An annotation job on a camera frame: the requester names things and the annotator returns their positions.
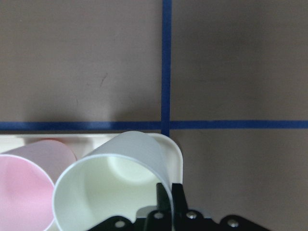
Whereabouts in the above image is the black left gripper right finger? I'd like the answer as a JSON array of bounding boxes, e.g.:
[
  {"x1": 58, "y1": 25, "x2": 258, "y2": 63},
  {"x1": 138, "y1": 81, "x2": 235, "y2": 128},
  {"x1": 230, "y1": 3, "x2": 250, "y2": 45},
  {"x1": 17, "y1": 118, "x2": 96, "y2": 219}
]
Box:
[{"x1": 172, "y1": 183, "x2": 188, "y2": 214}]

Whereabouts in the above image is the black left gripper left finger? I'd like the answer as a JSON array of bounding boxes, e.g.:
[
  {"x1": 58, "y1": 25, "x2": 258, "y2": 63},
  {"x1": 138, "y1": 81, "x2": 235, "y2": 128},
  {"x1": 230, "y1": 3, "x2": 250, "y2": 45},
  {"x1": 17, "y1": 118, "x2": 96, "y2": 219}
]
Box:
[{"x1": 156, "y1": 183, "x2": 172, "y2": 218}]

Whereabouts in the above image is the white plastic cup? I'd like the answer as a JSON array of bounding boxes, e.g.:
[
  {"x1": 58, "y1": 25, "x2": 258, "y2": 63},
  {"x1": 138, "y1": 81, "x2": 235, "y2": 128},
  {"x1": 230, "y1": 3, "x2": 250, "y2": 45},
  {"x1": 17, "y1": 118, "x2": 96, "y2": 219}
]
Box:
[{"x1": 52, "y1": 131, "x2": 174, "y2": 231}]

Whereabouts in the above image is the pink plastic cup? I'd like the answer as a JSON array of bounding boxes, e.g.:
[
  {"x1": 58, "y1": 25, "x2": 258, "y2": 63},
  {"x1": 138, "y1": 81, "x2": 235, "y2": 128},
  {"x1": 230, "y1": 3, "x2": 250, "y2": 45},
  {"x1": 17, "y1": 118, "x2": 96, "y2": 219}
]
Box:
[{"x1": 0, "y1": 140, "x2": 76, "y2": 231}]

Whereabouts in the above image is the cream rabbit print tray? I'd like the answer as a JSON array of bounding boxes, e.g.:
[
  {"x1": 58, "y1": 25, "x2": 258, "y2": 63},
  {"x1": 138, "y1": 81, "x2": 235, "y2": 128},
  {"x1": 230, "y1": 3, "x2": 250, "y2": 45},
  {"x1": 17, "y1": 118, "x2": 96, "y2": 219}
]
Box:
[{"x1": 0, "y1": 133, "x2": 183, "y2": 183}]

